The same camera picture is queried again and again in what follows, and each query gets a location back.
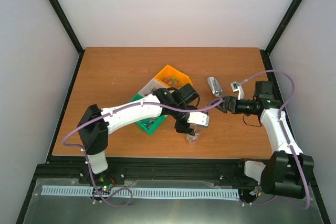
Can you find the light blue slotted cable duct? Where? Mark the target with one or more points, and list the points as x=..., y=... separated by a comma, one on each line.
x=143, y=193

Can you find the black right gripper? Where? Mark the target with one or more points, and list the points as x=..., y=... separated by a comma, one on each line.
x=226, y=103

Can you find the black aluminium frame base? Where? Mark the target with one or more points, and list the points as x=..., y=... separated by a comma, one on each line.
x=210, y=173

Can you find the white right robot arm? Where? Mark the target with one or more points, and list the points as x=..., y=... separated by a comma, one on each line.
x=288, y=171

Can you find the orange plastic candy bin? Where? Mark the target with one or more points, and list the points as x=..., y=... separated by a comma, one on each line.
x=171, y=77

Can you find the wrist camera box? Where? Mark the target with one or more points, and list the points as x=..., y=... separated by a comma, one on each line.
x=237, y=88
x=199, y=118

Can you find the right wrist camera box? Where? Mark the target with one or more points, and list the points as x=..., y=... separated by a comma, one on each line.
x=237, y=88

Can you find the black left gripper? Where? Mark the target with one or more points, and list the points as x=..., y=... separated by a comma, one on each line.
x=184, y=128

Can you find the clear plastic jar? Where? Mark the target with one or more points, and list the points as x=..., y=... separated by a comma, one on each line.
x=193, y=139

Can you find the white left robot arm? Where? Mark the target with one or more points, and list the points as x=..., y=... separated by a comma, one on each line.
x=96, y=124

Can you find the white plastic candy bin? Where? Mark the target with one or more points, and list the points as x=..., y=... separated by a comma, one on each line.
x=151, y=86

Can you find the metal candy scoop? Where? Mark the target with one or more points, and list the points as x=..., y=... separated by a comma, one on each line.
x=215, y=87

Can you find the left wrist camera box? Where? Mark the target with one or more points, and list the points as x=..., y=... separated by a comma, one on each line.
x=199, y=118

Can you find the green plastic candy bin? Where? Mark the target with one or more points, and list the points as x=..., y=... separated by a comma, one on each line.
x=150, y=125

